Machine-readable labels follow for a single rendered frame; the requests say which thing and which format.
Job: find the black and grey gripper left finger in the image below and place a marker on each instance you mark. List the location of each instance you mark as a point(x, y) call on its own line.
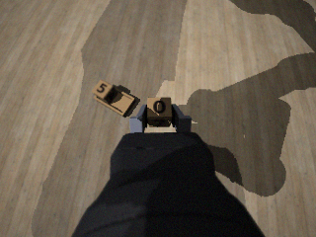
point(139, 123)

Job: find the tan calendar cube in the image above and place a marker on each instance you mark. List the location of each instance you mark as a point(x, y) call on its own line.
point(159, 112)
point(105, 91)

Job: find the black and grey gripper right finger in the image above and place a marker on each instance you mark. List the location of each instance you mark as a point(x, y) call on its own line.
point(180, 122)

